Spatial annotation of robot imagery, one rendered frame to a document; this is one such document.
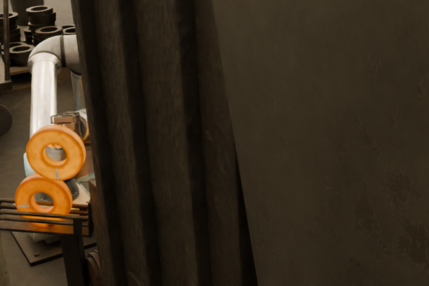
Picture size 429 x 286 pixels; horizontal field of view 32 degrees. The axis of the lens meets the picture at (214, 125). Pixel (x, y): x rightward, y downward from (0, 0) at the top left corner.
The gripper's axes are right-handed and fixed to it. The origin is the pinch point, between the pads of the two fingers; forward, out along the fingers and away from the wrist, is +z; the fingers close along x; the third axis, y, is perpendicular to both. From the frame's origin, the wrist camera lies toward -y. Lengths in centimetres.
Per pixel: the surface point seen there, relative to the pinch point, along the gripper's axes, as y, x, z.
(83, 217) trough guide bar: -20.0, 6.1, -2.6
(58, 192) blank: -13.0, -0.4, -2.4
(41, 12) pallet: 46, -105, -325
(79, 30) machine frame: 30, 20, 45
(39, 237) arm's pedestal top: -52, -40, -100
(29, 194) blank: -13.5, -8.5, -2.6
